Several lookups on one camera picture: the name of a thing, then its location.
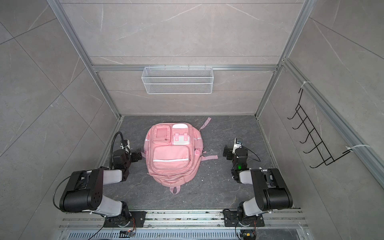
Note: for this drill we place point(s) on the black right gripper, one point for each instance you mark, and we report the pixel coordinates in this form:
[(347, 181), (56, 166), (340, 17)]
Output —
[(229, 151)]

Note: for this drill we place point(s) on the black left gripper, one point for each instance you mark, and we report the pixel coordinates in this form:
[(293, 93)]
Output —
[(135, 158)]

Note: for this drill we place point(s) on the pink student backpack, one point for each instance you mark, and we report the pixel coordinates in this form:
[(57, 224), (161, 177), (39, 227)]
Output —
[(173, 153)]

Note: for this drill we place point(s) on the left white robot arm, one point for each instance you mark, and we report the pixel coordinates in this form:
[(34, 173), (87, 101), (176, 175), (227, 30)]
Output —
[(84, 190)]

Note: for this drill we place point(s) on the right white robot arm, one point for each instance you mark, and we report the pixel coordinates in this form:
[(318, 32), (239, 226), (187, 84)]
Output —
[(270, 190)]

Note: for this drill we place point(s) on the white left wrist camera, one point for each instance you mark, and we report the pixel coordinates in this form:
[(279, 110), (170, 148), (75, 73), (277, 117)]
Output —
[(125, 145)]

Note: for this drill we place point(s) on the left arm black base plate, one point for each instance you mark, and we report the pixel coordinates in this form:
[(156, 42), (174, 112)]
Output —
[(133, 219)]

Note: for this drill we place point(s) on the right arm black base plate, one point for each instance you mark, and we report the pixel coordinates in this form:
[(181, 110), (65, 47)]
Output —
[(234, 219)]

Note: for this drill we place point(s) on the black wire hook rack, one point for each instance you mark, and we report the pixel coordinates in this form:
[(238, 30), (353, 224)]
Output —
[(313, 136)]

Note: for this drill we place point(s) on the white wire mesh basket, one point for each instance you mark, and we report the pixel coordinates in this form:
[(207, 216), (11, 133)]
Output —
[(178, 80)]

